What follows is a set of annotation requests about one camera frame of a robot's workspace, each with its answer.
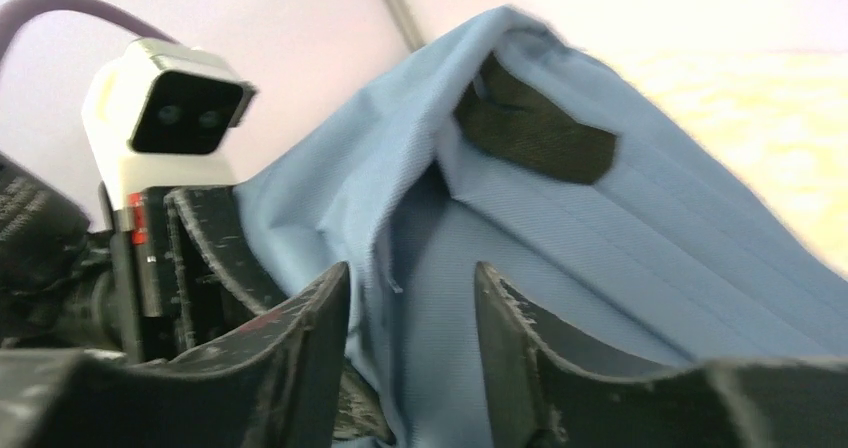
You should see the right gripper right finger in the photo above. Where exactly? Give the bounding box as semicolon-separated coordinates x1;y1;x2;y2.
474;263;847;448

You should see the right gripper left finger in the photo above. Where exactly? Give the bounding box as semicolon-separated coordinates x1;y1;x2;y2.
1;263;350;447

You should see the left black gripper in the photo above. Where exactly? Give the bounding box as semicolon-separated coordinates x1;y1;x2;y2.
1;159;395;445

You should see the blue student backpack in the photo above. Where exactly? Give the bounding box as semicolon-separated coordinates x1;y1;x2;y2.
234;7;847;447

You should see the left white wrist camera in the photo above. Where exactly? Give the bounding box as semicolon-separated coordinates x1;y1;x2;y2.
82;38;256;211

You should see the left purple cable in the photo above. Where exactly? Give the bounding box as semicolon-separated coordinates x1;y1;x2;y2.
0;0;177;62

